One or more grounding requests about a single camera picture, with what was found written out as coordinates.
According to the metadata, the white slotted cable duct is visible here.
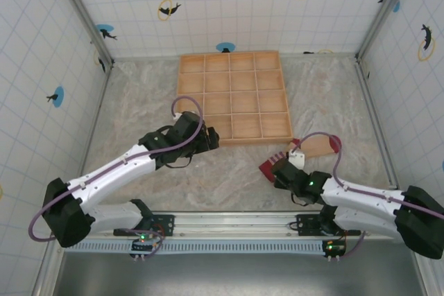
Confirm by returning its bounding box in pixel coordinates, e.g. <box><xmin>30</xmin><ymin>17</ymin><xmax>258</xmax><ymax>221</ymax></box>
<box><xmin>64</xmin><ymin>239</ymin><xmax>348</xmax><ymax>254</ymax></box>

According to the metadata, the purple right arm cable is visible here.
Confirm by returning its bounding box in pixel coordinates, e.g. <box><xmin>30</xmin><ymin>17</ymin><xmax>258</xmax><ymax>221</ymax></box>
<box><xmin>289</xmin><ymin>132</ymin><xmax>444</xmax><ymax>259</ymax></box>

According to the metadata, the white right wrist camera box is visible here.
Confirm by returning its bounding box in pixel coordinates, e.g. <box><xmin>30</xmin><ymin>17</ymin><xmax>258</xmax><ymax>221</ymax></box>
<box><xmin>287</xmin><ymin>152</ymin><xmax>307</xmax><ymax>169</ymax></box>

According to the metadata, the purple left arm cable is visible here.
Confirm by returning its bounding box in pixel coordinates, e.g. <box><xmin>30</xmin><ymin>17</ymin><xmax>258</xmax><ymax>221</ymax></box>
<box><xmin>28</xmin><ymin>96</ymin><xmax>205</xmax><ymax>259</ymax></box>

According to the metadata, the aluminium mounting rail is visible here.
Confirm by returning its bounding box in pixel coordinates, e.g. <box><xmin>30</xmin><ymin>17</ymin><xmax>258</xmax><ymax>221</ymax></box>
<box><xmin>51</xmin><ymin>210</ymin><xmax>431</xmax><ymax>240</ymax></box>

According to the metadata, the tan red purple sock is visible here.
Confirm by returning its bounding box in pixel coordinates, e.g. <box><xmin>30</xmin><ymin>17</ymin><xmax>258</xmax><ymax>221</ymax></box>
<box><xmin>259</xmin><ymin>136</ymin><xmax>343</xmax><ymax>183</ymax></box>

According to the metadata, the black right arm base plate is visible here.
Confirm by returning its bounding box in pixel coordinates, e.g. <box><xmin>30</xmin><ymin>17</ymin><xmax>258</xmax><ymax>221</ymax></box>
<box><xmin>296</xmin><ymin>213</ymin><xmax>361</xmax><ymax>238</ymax></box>

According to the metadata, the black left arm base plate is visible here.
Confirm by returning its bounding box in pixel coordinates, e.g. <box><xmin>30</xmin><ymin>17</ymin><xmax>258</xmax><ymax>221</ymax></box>
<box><xmin>113</xmin><ymin>213</ymin><xmax>176</xmax><ymax>238</ymax></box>

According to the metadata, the grey sheet metal panel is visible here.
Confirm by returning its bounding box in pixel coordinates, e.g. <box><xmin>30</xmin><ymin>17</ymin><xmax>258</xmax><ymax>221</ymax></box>
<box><xmin>33</xmin><ymin>250</ymin><xmax>428</xmax><ymax>296</ymax></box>

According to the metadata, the aluminium table edge rail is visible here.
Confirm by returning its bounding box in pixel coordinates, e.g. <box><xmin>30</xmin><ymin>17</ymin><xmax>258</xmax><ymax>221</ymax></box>
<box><xmin>71</xmin><ymin>63</ymin><xmax>114</xmax><ymax>212</ymax></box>
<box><xmin>355</xmin><ymin>60</ymin><xmax>407</xmax><ymax>211</ymax></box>

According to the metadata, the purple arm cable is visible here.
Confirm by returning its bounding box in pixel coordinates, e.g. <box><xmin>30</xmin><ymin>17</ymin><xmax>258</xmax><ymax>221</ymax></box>
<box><xmin>289</xmin><ymin>132</ymin><xmax>444</xmax><ymax>259</ymax></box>
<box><xmin>28</xmin><ymin>96</ymin><xmax>205</xmax><ymax>259</ymax></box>

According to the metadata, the aluminium frame post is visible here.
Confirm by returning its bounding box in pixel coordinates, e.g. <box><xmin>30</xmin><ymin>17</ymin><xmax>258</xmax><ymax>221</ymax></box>
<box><xmin>51</xmin><ymin>0</ymin><xmax>114</xmax><ymax>68</ymax></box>
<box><xmin>355</xmin><ymin>0</ymin><xmax>416</xmax><ymax>62</ymax></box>

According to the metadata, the wooden compartment tray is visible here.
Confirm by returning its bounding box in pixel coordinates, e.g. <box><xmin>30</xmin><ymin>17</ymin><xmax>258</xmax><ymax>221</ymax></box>
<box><xmin>176</xmin><ymin>50</ymin><xmax>294</xmax><ymax>148</ymax></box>

